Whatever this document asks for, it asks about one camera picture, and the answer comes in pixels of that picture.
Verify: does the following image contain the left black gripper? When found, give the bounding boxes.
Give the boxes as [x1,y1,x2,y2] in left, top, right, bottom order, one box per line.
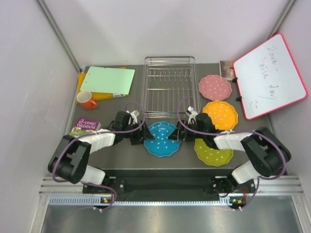
[122,120,155,145]

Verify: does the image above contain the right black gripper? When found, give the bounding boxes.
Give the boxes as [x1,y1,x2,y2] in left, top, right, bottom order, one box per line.
[168,120,206,142]

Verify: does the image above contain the blue polka dot plate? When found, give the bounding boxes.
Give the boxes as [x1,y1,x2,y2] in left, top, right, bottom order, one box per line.
[144,121,181,158]

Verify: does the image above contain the green polka dot plate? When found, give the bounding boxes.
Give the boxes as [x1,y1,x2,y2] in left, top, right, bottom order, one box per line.
[194,139,234,167]

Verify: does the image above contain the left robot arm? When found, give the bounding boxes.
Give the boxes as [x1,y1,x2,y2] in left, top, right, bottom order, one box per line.
[48,111,154,193]

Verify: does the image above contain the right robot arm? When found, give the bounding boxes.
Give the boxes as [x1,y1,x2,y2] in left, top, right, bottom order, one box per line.
[168,113,292,192]

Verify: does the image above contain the orange polka dot plate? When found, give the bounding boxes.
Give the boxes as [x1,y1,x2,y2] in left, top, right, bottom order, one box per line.
[202,100,238,131]

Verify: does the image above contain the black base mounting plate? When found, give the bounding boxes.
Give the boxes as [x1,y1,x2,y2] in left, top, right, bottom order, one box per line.
[82,168,257,197]

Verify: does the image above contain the pink polka dot plate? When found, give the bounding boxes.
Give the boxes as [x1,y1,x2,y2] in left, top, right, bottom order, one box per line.
[198,75,232,101]

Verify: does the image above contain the treehouse paperback book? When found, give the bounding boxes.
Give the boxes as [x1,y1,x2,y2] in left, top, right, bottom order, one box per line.
[69,117,101,137]

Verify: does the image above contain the orange mug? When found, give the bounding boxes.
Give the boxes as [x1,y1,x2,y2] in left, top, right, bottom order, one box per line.
[76,91,97,110]

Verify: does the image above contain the light green cutting board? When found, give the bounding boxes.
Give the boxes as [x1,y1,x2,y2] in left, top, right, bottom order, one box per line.
[80,66,136,95]

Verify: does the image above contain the pink framed whiteboard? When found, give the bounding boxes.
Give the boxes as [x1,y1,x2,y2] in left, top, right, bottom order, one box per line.
[233,33,309,120]

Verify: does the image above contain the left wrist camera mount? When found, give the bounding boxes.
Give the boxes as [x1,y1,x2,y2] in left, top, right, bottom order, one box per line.
[126,110,139,125]

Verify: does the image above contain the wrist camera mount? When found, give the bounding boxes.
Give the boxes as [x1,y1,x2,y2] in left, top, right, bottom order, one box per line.
[126,110,139,125]
[186,106,199,124]

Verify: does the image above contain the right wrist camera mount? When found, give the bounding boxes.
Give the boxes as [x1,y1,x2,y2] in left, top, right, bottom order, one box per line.
[186,106,199,124]

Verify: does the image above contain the metal wire dish rack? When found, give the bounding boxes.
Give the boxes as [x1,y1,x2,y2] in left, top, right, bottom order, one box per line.
[141,56,201,118]

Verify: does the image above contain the white slotted cable duct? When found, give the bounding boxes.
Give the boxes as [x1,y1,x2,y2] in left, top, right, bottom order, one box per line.
[48,196,246,206]

